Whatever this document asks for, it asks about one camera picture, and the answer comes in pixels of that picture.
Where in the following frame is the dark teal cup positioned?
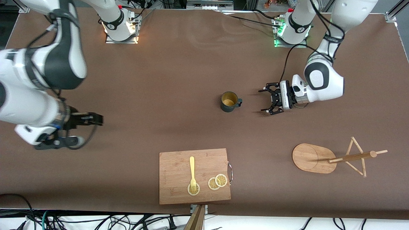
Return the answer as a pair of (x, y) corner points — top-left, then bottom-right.
(220, 91), (243, 112)

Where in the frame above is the wooden cup rack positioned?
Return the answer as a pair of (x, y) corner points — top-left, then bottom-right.
(292, 136), (388, 178)

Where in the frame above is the bamboo cutting board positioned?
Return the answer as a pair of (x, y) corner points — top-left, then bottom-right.
(159, 148), (233, 205)

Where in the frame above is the yellow plastic fork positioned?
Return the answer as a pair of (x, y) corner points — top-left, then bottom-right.
(189, 156), (197, 194)

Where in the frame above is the aluminium corner profile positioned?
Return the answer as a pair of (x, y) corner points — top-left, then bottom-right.
(385, 0), (409, 23)
(14, 0), (32, 13)

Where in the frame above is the wooden beam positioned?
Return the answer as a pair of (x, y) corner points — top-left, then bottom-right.
(183, 205), (205, 230)

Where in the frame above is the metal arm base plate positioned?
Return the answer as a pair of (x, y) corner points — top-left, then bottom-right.
(274, 17), (308, 49)
(105, 14), (139, 44)

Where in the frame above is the black cable on table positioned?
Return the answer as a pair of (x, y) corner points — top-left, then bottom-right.
(220, 9), (283, 29)

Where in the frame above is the small metal bracket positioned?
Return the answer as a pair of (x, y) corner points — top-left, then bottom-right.
(190, 204), (208, 215)

